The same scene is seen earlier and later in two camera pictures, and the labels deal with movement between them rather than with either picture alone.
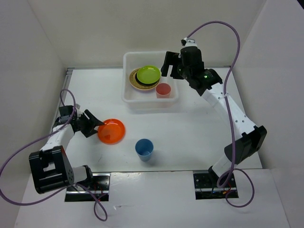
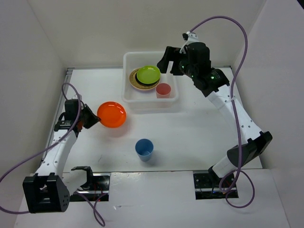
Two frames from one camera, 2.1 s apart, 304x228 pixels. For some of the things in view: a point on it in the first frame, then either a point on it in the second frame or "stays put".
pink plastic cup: [163, 90] stays put
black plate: [145, 84] stays put
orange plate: [112, 132] → [112, 114]
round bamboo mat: [133, 82] stays put
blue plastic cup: [144, 148] stays put
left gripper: [96, 121] → [94, 118]
